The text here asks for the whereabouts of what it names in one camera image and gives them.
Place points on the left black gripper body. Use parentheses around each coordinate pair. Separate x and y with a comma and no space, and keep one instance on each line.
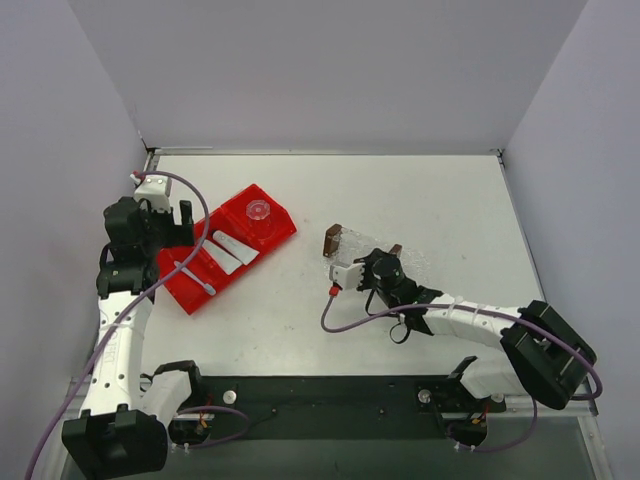
(163,220)

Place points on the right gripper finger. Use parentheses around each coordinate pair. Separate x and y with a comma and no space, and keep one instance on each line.
(366,261)
(395,250)

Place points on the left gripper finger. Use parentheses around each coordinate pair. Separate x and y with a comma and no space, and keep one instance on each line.
(182,238)
(186,213)

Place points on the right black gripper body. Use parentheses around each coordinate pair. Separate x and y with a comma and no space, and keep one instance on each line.
(368,260)

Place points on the clear tray brown handles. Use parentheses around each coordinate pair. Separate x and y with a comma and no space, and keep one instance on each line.
(352,244)

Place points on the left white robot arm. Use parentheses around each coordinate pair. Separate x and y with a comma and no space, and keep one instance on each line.
(121,430)

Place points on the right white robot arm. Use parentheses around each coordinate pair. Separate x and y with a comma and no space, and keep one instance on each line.
(548,359)

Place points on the toothpaste tube green cap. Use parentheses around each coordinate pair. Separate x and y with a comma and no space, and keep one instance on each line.
(226,262)

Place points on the grey toothbrush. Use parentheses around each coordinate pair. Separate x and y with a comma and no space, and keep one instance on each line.
(207,287)

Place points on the toothpaste tube black cap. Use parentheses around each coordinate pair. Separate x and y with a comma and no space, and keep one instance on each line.
(243,252)

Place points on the red plastic compartment box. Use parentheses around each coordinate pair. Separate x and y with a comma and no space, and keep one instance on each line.
(241,232)

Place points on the clear plastic cup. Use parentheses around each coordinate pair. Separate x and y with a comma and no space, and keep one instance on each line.
(259,219)

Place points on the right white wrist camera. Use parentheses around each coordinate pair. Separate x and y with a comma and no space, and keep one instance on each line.
(345,277)

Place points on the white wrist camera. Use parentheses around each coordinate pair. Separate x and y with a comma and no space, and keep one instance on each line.
(345,277)
(153,188)

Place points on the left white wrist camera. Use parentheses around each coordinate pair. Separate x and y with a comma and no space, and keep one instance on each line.
(153,188)

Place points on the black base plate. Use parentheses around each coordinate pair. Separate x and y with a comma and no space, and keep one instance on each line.
(413,407)

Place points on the aluminium front rail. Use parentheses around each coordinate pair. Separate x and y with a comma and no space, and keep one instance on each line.
(517,406)

